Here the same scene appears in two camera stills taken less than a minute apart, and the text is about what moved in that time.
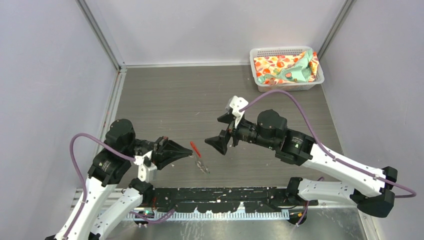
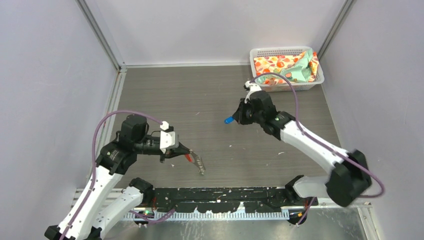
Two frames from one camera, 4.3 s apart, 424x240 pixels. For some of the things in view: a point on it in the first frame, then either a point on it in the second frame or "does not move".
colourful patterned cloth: (302, 67) does not move
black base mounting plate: (224, 200) does not move
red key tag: (195, 149) → (188, 157)
